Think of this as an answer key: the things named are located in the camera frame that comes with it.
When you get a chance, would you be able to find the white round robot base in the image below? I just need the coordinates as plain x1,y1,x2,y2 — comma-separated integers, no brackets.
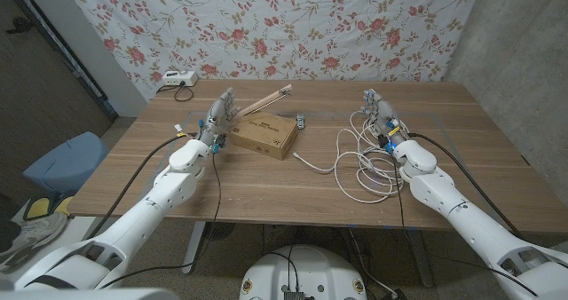
239,245,368,300

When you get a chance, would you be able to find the floral backdrop cloth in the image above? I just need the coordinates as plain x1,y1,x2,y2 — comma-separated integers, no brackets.
59,0,483,101

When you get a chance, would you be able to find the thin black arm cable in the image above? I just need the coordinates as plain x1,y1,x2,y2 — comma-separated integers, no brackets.
99,151,223,290
390,155,538,297

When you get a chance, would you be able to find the white power adapter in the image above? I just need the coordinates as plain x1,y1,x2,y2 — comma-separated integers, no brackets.
162,70,199,88

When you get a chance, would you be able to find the black round fan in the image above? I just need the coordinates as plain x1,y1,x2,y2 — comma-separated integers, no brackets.
202,222,236,242

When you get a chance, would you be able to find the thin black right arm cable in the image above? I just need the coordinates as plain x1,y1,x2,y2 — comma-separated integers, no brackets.
390,155,538,297

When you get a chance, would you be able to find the yellow and black shoe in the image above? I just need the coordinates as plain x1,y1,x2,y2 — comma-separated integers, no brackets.
22,194,76,221

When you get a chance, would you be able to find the black power strip cord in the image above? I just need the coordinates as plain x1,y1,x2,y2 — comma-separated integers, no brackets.
154,80,195,103

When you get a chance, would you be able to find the brown cardboard box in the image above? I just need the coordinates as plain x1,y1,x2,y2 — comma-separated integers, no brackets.
228,111,299,162

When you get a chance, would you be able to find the wooden stick with metal bracket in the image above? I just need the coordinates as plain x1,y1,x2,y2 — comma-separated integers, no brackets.
233,83,294,119

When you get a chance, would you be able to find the white robot chest edge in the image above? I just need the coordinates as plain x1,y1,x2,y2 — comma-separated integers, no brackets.
0,288,179,300

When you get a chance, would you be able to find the grey sneaker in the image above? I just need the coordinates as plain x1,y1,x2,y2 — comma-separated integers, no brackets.
0,210,68,272

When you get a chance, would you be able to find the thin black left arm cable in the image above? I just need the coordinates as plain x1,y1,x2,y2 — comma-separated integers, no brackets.
99,151,223,290

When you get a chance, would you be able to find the white Ethernet cable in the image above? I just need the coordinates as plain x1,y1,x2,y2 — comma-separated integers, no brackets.
292,110,412,205

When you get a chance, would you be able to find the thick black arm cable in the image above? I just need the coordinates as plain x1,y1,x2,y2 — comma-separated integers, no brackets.
88,133,196,239
407,132,520,237

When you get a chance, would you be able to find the white table leg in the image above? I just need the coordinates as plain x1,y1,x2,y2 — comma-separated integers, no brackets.
181,221,208,275
406,228,436,288

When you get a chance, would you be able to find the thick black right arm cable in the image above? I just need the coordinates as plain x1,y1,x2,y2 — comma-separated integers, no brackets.
407,132,520,237

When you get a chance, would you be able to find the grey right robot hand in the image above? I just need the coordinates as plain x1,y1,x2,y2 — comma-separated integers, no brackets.
360,89,409,153

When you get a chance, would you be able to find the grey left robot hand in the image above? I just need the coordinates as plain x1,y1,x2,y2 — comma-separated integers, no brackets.
197,86,241,154

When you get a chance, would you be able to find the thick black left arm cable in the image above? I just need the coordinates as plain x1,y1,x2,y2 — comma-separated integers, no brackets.
88,133,196,239

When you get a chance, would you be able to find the black door handle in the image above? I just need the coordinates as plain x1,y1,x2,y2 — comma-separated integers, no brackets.
6,16,35,35

